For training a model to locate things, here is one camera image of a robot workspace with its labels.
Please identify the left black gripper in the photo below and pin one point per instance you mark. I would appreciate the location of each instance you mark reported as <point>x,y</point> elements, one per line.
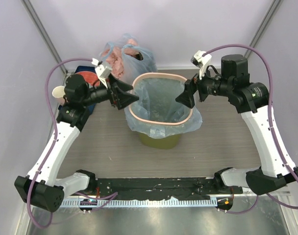
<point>121,99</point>

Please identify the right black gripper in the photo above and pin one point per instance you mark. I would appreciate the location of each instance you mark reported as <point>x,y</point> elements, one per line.
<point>186,97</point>

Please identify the blue plastic bag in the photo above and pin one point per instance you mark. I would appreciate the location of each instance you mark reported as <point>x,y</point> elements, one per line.
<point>156,113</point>

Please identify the green trash bin pink rim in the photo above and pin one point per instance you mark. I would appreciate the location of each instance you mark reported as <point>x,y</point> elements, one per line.
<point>164,143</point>

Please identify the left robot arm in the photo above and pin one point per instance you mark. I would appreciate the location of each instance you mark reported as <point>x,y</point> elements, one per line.
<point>40,187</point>

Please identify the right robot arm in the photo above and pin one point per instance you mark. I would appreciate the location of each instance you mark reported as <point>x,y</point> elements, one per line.
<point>251,102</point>

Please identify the bag filled with pink trash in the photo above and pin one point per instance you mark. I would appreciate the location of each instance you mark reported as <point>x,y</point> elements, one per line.
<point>128,59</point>

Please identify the red floral plate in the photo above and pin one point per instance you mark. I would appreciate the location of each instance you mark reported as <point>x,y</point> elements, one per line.
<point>90,77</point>

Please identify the pink paper cup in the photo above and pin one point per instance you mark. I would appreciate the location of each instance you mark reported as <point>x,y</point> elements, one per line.
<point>58,93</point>

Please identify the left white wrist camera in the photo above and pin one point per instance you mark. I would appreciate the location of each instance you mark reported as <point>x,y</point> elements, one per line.
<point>103,70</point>

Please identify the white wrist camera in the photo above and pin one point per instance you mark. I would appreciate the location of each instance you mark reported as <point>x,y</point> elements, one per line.
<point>201,60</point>
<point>103,70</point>

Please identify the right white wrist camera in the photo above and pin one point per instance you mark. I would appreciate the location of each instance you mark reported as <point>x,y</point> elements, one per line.
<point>201,60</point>

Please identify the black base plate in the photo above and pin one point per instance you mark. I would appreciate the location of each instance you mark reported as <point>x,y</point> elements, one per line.
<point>157,189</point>

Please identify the white slotted cable duct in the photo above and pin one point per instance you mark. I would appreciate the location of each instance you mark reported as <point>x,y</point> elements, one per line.
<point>172,202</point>

